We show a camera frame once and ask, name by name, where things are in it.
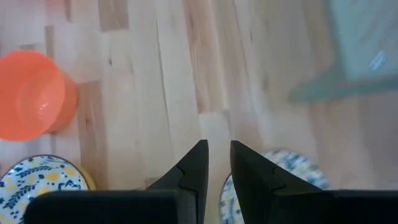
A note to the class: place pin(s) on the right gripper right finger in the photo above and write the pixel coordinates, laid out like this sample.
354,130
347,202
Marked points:
258,193

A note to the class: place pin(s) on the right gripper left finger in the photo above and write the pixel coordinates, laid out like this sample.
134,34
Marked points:
186,186

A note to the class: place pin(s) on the orange plastic mini bowl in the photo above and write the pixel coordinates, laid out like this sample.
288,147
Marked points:
31,93

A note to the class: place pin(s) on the patterned yellow mini bowl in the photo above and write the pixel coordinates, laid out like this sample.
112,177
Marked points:
37,177
298,168

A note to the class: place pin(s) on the green perforated metal shelf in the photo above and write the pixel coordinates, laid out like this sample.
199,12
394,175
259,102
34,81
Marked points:
367,46

